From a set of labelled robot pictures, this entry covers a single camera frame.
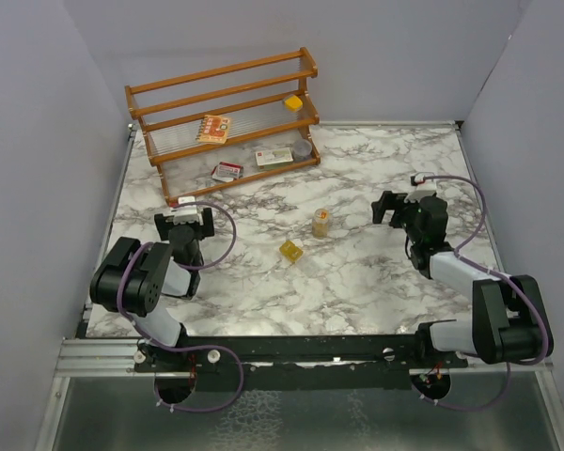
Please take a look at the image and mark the clear pill bottle gold lid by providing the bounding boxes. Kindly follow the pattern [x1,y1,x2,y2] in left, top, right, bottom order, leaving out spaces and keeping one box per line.
[311,209,330,238]

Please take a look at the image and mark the yellow weekly pill organizer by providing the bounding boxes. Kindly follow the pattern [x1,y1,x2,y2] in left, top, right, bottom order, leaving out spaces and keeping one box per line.
[279,240,304,264]

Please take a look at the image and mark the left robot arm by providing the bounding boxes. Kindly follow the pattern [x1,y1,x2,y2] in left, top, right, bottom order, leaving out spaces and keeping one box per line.
[89,208,214,371]

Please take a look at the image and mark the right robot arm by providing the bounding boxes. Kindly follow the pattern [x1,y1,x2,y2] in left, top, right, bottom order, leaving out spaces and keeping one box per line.
[371,191,554,367]

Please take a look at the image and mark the red white staples packet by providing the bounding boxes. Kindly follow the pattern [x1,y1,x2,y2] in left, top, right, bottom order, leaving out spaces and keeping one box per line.
[211,162,243,183]

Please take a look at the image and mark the white green stapler box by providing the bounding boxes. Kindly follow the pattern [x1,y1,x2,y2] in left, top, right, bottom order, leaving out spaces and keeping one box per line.
[255,148,294,170]

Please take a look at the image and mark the wooden three-tier shelf rack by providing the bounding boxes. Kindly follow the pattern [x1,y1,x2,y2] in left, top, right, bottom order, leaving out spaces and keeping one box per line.
[125,47,321,204]

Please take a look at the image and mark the clear round pin jar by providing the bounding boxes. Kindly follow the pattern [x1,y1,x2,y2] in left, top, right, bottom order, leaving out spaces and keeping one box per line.
[291,139,312,163]

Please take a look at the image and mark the orange spiral notebook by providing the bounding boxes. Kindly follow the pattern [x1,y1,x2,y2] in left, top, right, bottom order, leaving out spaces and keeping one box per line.
[196,115,232,145]

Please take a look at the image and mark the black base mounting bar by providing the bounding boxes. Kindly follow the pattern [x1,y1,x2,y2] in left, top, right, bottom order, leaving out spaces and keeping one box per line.
[134,334,467,392]

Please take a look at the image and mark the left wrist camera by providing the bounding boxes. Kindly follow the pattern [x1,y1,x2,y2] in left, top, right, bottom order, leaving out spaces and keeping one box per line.
[166,196,203,226]

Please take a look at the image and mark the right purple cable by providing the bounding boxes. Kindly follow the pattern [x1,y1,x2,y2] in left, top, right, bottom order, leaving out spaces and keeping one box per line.
[425,174,556,367]

